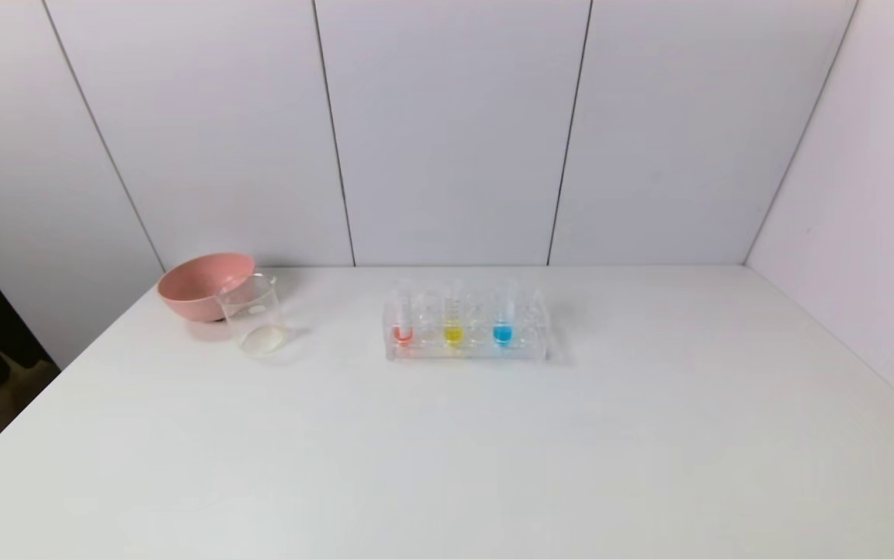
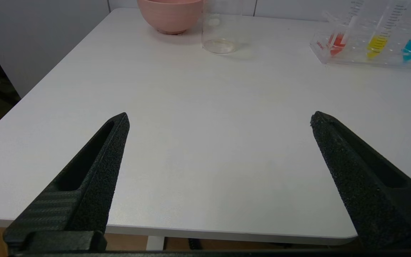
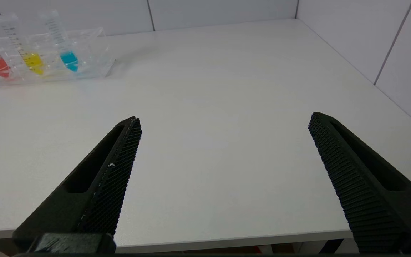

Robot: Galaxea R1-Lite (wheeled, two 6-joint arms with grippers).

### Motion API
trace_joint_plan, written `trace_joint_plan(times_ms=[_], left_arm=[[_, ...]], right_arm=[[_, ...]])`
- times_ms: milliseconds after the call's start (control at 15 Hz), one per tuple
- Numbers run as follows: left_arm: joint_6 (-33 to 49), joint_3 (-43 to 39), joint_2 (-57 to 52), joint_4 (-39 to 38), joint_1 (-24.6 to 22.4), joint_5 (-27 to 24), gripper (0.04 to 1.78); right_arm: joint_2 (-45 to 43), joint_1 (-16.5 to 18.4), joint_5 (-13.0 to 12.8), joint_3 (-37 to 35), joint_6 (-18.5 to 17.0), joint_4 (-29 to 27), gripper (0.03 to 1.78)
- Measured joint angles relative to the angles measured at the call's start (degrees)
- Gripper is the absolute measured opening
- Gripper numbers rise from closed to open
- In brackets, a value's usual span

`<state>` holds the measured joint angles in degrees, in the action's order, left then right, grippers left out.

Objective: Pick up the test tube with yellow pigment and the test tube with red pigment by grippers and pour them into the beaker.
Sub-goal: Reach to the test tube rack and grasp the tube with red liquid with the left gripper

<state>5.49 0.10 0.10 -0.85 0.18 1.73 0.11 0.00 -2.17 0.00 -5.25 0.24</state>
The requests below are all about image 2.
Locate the clear acrylic test tube rack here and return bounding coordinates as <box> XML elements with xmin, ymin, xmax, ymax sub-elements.
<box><xmin>309</xmin><ymin>11</ymin><xmax>411</xmax><ymax>71</ymax></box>

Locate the pink plastic bowl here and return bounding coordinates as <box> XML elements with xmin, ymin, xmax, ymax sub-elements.
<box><xmin>137</xmin><ymin>0</ymin><xmax>204</xmax><ymax>35</ymax></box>

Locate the test tube with red pigment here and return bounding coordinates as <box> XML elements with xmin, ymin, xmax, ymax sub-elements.
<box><xmin>329</xmin><ymin>0</ymin><xmax>365</xmax><ymax>56</ymax></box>

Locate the white table leg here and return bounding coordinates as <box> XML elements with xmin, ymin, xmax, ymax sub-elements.
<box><xmin>146</xmin><ymin>236</ymin><xmax>166</xmax><ymax>251</ymax></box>

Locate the test tube with yellow pigment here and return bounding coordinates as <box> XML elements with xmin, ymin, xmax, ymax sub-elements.
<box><xmin>366</xmin><ymin>0</ymin><xmax>407</xmax><ymax>59</ymax></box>

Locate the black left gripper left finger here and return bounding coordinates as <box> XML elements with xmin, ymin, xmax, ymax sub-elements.
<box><xmin>3</xmin><ymin>112</ymin><xmax>130</xmax><ymax>255</ymax></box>

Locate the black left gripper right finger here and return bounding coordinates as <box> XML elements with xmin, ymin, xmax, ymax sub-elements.
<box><xmin>310</xmin><ymin>111</ymin><xmax>411</xmax><ymax>250</ymax></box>

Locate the clear glass beaker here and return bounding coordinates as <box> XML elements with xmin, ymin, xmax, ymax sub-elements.
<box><xmin>202</xmin><ymin>0</ymin><xmax>243</xmax><ymax>55</ymax></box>

